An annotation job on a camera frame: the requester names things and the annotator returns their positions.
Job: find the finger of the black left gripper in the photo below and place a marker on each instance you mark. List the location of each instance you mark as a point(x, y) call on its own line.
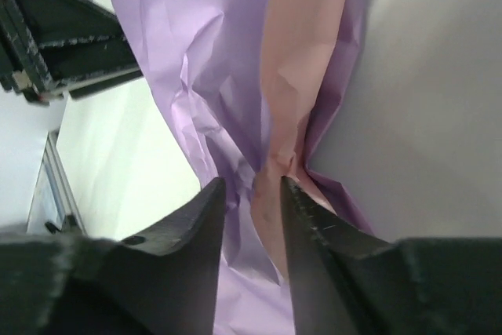
point(54, 47)

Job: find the purple wrapping paper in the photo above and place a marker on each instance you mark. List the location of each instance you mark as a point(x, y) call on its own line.
point(201, 59)

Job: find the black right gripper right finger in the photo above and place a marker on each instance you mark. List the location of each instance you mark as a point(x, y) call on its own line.
point(344, 281)

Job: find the pink wrapping paper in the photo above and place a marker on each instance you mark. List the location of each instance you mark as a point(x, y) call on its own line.
point(298, 42)

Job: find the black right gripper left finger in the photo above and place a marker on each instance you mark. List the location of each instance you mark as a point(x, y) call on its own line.
point(162, 280)

